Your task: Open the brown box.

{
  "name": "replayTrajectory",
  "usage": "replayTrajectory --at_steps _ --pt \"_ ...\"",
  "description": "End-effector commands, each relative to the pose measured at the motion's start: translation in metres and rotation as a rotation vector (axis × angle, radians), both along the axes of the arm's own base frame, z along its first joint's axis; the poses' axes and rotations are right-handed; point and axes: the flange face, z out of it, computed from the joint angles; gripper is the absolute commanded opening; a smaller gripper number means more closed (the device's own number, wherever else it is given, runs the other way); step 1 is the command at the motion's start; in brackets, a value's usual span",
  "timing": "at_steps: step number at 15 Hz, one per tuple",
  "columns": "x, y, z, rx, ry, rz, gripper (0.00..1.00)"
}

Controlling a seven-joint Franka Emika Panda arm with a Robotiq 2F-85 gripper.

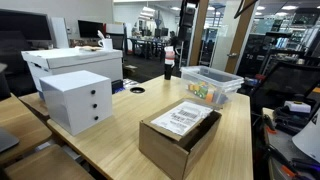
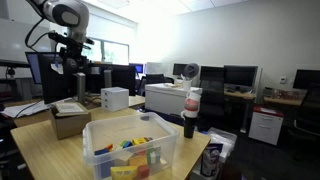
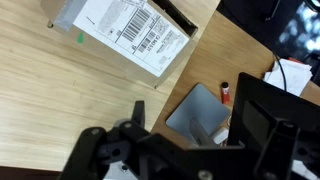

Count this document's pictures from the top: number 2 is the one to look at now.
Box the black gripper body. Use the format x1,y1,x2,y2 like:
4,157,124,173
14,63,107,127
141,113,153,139
62,43,84,60

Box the brown cardboard box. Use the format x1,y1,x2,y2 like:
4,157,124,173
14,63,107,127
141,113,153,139
49,101,92,141

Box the white small drawer box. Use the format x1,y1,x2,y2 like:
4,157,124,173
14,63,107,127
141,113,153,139
100,86,130,113

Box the white tag on monitor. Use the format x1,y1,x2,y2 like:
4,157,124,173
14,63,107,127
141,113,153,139
50,62,65,75

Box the black Dell monitor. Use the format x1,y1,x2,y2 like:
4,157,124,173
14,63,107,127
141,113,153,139
37,52,90,105

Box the window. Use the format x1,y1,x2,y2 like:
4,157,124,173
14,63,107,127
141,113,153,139
64,36,130,66

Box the black wide monitor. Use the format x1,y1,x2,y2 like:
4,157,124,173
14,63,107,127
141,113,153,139
87,63,137,97

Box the small monitor with blue screen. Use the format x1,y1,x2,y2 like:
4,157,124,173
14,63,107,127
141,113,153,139
129,62,145,76

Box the white papers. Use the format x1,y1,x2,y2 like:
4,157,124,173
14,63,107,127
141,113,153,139
0,98,73,119

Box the clear plastic storage bin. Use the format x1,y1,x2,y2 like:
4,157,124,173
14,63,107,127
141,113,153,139
82,111,181,180

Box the dark blue flat block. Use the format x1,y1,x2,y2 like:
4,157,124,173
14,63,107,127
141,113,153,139
94,147,110,157

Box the white low cabinet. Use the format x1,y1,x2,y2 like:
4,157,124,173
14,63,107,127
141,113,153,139
144,82,194,116

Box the black background monitor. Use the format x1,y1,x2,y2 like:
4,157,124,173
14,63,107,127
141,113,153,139
292,68,320,90
223,64,259,89
172,62,188,77

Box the white cup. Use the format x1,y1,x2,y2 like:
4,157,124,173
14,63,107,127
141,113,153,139
181,78,194,92

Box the large blue block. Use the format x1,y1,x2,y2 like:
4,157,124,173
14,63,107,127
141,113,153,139
99,159,116,179

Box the grey desk fan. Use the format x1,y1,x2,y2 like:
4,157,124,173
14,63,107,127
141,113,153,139
182,62,201,81

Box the yellow printed block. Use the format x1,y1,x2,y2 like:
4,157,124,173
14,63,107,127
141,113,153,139
110,165,139,180

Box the green and white block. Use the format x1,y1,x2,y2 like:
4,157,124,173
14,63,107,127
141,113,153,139
146,148,162,165

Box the black bottle with white sleeve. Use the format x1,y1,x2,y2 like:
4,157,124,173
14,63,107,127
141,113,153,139
180,87,204,140

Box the red block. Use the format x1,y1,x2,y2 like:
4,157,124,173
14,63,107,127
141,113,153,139
137,164,151,179

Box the tall black chair back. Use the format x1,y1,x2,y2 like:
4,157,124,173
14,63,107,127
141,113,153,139
197,65,227,128

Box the clear plastic floor bin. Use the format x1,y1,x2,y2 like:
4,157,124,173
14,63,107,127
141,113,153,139
206,126,238,164

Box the dark printed bag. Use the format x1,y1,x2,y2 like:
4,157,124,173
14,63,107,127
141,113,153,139
199,142,224,178

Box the wooden background desk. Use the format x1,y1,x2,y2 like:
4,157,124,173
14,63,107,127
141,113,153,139
263,95,305,108
223,89,257,134

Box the white cabinet with red top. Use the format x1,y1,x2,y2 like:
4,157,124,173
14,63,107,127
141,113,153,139
248,105,285,147

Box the clutter on background desk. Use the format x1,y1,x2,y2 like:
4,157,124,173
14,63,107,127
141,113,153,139
263,86,308,101

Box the black mesh office chair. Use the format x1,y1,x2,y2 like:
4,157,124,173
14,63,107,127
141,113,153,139
288,83,320,148

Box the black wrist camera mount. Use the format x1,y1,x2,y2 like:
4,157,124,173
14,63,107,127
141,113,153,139
48,31,96,46

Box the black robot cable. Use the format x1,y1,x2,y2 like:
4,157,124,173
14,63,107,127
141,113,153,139
24,16,51,53

